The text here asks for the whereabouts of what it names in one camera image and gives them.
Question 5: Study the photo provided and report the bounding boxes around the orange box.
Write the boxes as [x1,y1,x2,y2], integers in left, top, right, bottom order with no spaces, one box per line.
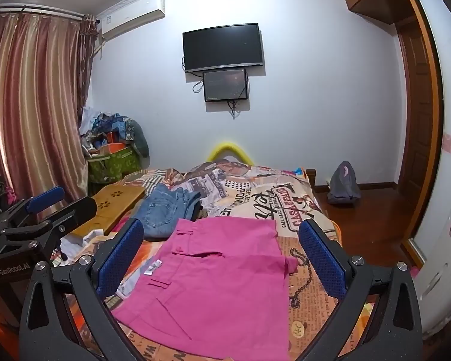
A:
[98,141,127,156]

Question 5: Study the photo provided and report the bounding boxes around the white air conditioner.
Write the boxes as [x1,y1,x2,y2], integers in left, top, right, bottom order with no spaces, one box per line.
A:
[98,0,166,40]

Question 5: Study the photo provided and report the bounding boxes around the pink pants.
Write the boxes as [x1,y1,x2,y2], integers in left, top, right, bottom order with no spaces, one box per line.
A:
[111,218,299,361]

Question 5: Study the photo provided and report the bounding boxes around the grey backpack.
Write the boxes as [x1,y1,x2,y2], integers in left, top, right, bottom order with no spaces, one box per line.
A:
[327,161,362,205]

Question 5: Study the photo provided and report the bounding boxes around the curtain rod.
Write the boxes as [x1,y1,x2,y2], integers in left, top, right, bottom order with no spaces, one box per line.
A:
[0,4,98,20]

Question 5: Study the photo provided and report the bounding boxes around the yellow foam bed guard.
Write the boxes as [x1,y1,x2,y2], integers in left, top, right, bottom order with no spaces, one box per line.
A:
[208,141,255,165]

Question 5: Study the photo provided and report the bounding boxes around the black wall television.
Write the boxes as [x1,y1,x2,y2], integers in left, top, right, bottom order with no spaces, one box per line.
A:
[183,23,264,73]

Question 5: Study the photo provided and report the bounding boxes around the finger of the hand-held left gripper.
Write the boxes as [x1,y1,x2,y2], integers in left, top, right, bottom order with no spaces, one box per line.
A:
[0,187,66,231]
[5,196,99,257]

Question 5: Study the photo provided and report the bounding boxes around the small black wall screen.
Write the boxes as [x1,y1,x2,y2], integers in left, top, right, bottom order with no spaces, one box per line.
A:
[204,68,248,103]

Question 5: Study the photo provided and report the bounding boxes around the wooden lap desk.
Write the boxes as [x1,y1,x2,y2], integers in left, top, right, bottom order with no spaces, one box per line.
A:
[69,184,147,240]

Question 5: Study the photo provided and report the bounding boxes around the striped pink curtain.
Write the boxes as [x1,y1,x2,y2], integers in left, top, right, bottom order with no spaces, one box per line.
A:
[0,11,99,234]

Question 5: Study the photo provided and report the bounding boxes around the green patterned storage box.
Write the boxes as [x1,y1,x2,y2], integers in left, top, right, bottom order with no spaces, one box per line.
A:
[87,146,142,185]

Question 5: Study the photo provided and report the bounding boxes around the white cloth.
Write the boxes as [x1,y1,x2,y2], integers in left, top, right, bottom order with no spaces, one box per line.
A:
[71,232,99,249]

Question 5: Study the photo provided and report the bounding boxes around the light blue jeans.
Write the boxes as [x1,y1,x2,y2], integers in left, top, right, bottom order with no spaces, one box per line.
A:
[130,184,202,240]

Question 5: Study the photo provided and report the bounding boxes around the pile of clothes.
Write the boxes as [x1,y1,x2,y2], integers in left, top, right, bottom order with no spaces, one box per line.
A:
[79,106,150,159]

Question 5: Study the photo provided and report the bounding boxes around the printed blanket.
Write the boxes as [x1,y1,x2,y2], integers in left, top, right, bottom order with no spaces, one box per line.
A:
[41,160,384,361]

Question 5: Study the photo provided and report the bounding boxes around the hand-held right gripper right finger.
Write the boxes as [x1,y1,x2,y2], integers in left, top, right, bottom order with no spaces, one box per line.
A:
[298,218,424,361]

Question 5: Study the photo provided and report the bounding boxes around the white panel with stickers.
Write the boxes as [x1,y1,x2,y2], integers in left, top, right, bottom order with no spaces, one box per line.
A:
[413,203,451,333]

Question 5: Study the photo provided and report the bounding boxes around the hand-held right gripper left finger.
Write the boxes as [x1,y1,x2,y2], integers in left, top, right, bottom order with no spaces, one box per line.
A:
[19,217,148,361]

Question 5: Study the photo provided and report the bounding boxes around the wooden door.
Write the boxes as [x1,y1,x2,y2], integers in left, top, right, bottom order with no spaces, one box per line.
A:
[396,23,432,217]

